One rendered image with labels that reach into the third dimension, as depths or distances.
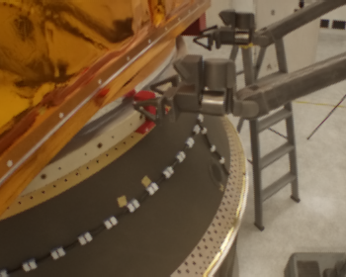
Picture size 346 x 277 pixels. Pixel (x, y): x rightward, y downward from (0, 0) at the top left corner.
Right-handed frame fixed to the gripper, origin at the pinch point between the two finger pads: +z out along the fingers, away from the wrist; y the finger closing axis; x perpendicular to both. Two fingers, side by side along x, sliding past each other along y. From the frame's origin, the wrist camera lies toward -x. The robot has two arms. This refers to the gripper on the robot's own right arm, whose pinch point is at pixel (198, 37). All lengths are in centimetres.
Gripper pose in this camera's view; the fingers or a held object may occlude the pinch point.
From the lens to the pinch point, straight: 112.7
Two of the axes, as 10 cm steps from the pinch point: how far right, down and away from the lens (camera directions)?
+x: 0.9, 8.0, 5.9
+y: -3.3, 5.9, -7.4
